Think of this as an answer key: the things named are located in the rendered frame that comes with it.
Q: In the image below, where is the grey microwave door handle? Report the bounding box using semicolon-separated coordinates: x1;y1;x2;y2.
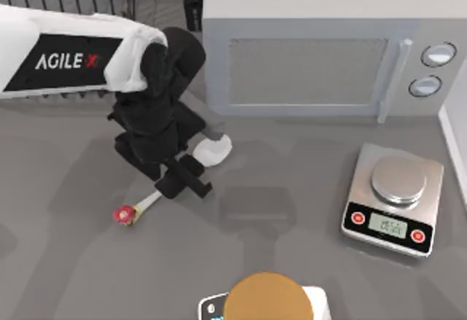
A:
377;38;414;124

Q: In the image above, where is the round brown bread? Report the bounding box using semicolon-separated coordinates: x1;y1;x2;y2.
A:
223;271;315;320

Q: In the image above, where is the silver kitchen scale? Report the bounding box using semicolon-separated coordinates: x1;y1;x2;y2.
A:
340;142;445;259

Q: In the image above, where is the white stick with red head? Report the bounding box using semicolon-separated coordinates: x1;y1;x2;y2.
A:
112;192;163;227

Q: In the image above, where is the grey microwave knob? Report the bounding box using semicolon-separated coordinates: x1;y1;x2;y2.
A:
420;42;458;68
408;74;444;98

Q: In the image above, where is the black bottle with red cap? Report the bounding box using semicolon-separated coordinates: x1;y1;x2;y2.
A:
183;0;204;32

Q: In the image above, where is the grey microwave door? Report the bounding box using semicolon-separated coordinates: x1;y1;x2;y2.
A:
204;19;402;117

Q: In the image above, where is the pale grey rounded box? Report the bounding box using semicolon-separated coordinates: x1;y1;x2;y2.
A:
192;133;233;168

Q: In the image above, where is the white kitchen scale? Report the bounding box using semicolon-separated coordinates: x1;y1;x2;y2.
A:
198;285;333;320

